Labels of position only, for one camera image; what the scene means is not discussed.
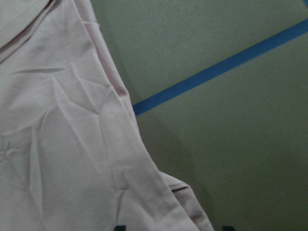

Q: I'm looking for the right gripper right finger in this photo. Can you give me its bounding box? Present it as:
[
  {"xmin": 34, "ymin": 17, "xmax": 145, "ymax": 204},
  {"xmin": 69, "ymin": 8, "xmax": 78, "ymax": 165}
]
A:
[{"xmin": 222, "ymin": 226, "xmax": 235, "ymax": 231}]

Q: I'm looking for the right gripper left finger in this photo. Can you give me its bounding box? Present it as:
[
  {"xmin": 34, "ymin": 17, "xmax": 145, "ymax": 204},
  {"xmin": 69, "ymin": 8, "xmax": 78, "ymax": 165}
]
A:
[{"xmin": 114, "ymin": 225, "xmax": 126, "ymax": 231}]

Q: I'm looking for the pink Snoopy t-shirt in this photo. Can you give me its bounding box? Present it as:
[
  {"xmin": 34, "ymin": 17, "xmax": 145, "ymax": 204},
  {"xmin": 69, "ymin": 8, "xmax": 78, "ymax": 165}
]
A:
[{"xmin": 0, "ymin": 0, "xmax": 213, "ymax": 231}]

